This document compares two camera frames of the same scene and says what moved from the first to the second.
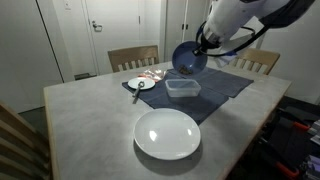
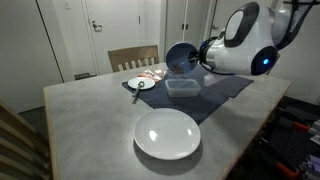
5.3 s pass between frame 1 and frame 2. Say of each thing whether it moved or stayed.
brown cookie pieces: moved
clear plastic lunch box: stayed
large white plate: stayed
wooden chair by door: stayed
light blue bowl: moved
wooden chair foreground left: stayed
